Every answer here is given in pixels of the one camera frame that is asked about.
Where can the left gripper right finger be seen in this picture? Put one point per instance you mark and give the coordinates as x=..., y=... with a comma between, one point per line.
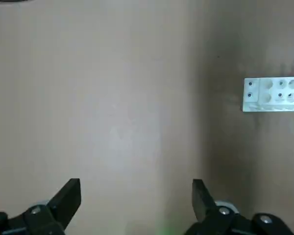
x=218, y=222

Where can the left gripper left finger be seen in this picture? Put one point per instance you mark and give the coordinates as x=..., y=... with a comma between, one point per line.
x=54, y=218

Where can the white test tube rack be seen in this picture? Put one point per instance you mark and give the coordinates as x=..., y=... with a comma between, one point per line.
x=267, y=105

